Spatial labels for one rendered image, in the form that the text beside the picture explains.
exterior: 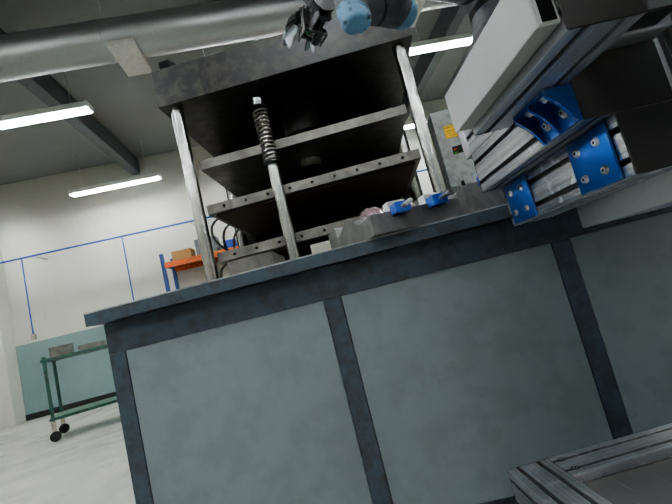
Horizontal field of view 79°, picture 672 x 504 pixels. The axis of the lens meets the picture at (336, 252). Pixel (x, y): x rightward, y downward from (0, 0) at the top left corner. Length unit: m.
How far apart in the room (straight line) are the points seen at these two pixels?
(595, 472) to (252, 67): 2.03
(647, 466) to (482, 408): 0.36
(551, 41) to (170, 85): 2.00
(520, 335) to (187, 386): 0.92
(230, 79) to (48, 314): 7.37
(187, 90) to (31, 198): 7.49
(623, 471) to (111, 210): 8.53
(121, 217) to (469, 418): 8.06
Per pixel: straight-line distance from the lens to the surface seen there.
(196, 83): 2.30
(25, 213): 9.56
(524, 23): 0.54
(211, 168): 2.27
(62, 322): 8.96
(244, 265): 1.35
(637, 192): 0.83
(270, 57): 2.25
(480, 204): 1.23
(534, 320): 1.22
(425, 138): 2.05
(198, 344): 1.25
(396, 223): 1.08
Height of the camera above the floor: 0.66
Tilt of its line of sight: 7 degrees up
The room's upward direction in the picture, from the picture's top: 14 degrees counter-clockwise
